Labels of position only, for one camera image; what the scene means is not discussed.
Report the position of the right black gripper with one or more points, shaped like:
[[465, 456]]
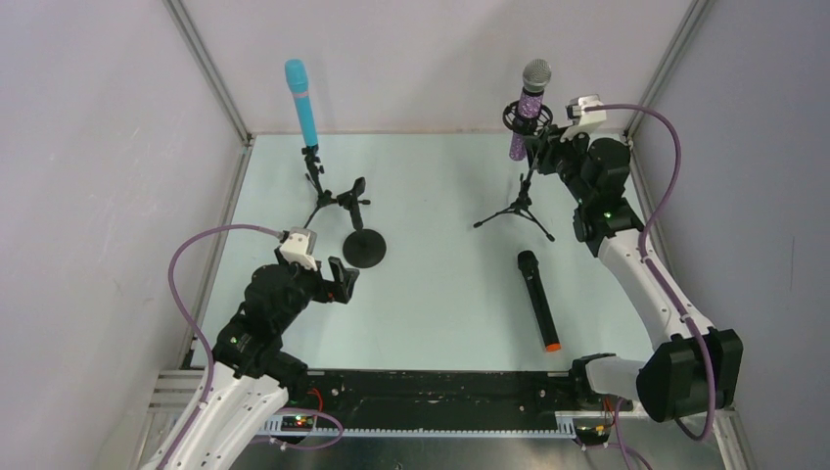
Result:
[[544, 142]]

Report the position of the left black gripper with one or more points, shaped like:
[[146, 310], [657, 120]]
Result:
[[333, 282]]

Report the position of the round base mic stand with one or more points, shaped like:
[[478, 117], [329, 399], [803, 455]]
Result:
[[363, 247]]

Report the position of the shock mount tripod stand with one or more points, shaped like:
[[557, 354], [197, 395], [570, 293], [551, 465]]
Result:
[[521, 205]]

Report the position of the black tripod mic stand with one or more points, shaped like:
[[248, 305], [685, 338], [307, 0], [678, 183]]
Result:
[[321, 188]]

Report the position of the purple glitter microphone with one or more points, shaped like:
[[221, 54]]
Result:
[[527, 110]]

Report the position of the black microphone orange end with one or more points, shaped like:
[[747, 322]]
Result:
[[528, 266]]

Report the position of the blue toy microphone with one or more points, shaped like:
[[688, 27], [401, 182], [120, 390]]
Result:
[[298, 83]]

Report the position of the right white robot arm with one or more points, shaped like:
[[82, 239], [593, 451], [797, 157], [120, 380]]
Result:
[[694, 366]]

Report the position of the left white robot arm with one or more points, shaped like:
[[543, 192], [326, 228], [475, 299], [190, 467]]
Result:
[[251, 376]]

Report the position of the left circuit board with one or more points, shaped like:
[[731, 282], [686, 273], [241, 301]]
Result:
[[297, 424]]

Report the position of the circuit board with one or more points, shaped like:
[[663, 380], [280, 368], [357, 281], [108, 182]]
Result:
[[592, 436], [297, 424]]

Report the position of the right circuit board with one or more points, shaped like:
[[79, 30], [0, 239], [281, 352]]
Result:
[[592, 436]]

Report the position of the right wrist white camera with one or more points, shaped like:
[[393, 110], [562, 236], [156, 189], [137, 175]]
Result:
[[585, 114]]

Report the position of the wrist white camera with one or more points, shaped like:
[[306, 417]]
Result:
[[585, 114], [297, 247]]

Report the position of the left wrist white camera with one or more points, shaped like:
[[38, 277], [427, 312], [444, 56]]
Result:
[[297, 247]]

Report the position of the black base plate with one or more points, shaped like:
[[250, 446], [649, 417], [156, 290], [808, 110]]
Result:
[[388, 401]]

